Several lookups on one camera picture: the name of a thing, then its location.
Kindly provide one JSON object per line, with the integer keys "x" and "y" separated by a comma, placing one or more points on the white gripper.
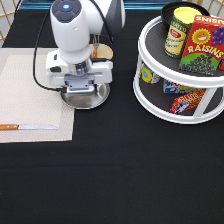
{"x": 77, "y": 78}

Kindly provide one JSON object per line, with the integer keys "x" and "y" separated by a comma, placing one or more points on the round silver metal plate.
{"x": 99, "y": 94}

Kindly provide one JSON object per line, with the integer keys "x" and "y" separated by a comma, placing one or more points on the wooden handled fork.
{"x": 95, "y": 43}

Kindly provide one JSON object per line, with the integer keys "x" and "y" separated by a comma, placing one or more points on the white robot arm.
{"x": 72, "y": 22}

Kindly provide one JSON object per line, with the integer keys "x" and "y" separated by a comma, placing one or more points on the round wooden coaster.
{"x": 104, "y": 51}

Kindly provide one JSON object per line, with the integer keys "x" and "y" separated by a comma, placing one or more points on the beige woven placemat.
{"x": 22, "y": 101}

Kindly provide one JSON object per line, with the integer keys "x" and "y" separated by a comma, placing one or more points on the yellow blue small carton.
{"x": 148, "y": 75}

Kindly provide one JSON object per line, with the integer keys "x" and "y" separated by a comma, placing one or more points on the white two-tier turntable rack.
{"x": 151, "y": 52}

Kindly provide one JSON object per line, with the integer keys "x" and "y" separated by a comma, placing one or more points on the white blue food box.
{"x": 171, "y": 87}

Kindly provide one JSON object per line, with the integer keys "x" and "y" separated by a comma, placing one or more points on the red orange snack box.
{"x": 187, "y": 101}

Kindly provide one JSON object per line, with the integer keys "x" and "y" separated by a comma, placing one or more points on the black bowl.
{"x": 168, "y": 10}

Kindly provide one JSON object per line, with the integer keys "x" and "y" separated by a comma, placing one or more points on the yellow lidded green can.
{"x": 183, "y": 18}

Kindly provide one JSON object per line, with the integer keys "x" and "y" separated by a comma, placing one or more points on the red raisins box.
{"x": 204, "y": 48}

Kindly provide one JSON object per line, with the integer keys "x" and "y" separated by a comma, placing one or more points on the wooden handled knife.
{"x": 25, "y": 127}

